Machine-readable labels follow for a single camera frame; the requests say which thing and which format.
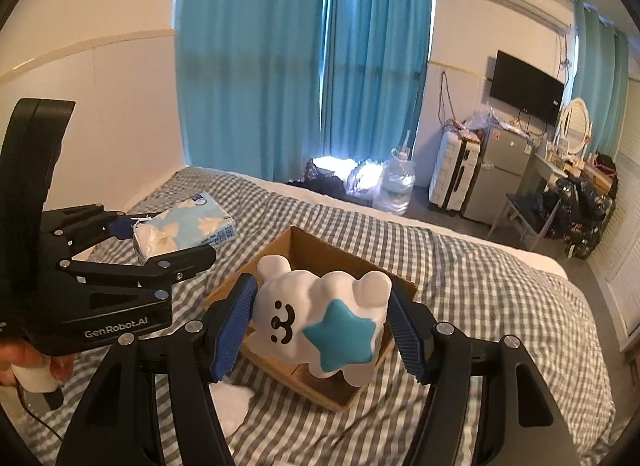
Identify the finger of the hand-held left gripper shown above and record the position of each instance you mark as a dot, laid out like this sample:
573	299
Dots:
175	263
119	229

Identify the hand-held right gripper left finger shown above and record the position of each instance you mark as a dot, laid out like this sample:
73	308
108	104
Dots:
234	331

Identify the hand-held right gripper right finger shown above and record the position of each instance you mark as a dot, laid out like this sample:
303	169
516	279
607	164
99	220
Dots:
407	341

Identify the blue white tissue pack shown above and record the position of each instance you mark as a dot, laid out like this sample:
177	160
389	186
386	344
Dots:
195	221

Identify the white bear toy blue star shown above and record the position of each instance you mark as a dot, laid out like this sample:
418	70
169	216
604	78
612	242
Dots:
320	316

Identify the brown cardboard box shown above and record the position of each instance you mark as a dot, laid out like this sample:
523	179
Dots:
300	251

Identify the person's left hand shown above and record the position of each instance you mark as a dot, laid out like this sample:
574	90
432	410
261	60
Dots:
27	361

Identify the white cotton scrap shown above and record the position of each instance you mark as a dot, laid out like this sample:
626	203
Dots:
232	406

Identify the grey checkered bed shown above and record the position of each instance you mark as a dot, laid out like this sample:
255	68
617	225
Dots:
500	321

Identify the clear water jug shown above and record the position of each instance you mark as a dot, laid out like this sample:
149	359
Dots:
395	183

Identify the dark cloth bag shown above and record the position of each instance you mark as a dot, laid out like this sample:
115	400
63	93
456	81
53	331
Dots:
320	180

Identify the clear plastic bag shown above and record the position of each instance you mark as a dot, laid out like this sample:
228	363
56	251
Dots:
365	178

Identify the grey chair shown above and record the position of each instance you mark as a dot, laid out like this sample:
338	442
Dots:
525	218

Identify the white suitcase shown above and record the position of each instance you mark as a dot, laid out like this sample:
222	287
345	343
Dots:
452	170

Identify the silver mini fridge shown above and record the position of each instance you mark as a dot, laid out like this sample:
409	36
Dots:
500	170

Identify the wide blue curtain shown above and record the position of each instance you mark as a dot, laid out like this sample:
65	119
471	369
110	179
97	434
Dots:
250	55

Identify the black bags pile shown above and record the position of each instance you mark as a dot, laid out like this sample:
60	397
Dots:
585	211

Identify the white vanity desk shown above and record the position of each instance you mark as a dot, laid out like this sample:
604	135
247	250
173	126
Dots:
550	168

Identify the crumpled plastic bag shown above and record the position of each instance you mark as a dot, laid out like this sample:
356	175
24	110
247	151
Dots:
477	120

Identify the white slatted cabinet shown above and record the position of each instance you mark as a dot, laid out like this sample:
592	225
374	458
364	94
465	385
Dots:
620	246

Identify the white oval mirror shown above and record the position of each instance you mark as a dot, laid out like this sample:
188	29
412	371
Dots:
575	125

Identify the narrow blue curtain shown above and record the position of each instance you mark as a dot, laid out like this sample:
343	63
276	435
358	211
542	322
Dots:
602	80

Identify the black wall television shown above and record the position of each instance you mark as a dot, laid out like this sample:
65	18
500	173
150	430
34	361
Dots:
525	88

